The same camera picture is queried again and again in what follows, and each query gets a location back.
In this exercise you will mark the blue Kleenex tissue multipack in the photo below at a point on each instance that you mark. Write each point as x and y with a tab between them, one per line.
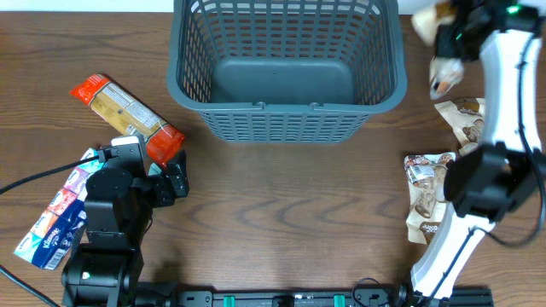
51	236

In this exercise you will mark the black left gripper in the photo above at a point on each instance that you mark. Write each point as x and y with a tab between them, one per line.
164	195

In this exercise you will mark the teal wet wipes pack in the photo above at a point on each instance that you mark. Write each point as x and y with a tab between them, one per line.
154	170

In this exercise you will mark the beige snack pouch cookie print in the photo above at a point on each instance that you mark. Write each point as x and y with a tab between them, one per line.
425	174

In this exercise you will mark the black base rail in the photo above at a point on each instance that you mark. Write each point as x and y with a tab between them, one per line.
372	295

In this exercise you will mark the beige snack pouch dark window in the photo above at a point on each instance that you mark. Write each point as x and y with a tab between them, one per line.
466	117

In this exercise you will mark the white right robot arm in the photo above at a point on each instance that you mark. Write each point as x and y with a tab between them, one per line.
508	165

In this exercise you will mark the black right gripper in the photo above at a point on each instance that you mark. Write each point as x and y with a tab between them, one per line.
443	44

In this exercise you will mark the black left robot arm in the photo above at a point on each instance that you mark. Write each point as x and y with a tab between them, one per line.
106	261

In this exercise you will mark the beige snack pouch brown band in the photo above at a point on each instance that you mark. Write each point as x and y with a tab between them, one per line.
434	26

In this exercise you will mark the grey plastic lattice basket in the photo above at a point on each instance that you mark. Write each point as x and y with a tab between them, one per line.
286	70

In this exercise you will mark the orange pasta packet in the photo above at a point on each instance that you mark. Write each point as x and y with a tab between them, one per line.
129	116

